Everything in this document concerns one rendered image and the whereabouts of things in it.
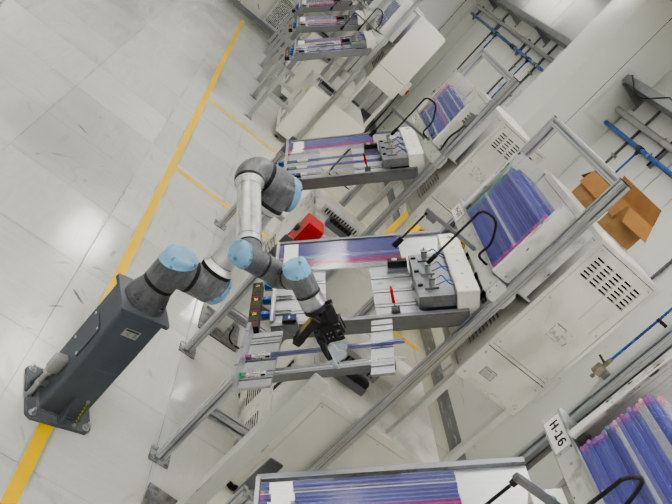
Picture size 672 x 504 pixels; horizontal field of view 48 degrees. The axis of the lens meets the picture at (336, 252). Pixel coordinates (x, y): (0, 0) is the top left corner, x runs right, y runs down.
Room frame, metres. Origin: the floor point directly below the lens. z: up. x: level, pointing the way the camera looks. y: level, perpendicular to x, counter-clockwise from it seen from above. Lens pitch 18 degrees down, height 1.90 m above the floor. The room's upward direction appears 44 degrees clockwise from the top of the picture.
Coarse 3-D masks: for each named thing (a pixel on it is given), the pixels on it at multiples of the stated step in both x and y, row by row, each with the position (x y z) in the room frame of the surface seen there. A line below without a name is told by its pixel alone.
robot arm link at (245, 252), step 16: (256, 160) 2.31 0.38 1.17; (240, 176) 2.24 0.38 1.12; (256, 176) 2.25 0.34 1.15; (240, 192) 2.19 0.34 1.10; (256, 192) 2.21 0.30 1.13; (240, 208) 2.14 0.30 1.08; (256, 208) 2.15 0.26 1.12; (240, 224) 2.09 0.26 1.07; (256, 224) 2.10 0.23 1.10; (240, 240) 2.00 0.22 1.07; (256, 240) 2.04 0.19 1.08; (240, 256) 1.97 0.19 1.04; (256, 256) 2.00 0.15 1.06; (256, 272) 2.01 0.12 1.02
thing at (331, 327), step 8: (328, 304) 2.04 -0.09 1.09; (304, 312) 2.03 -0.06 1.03; (312, 312) 2.02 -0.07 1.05; (320, 312) 2.02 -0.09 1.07; (328, 312) 2.04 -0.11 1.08; (320, 320) 2.04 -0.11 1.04; (328, 320) 2.05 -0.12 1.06; (336, 320) 2.05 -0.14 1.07; (320, 328) 2.04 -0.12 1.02; (328, 328) 2.03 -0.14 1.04; (336, 328) 2.04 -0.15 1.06; (344, 328) 2.10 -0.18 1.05; (320, 336) 2.03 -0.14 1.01; (328, 336) 2.05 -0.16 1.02; (336, 336) 2.04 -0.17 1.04; (344, 336) 2.05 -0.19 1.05
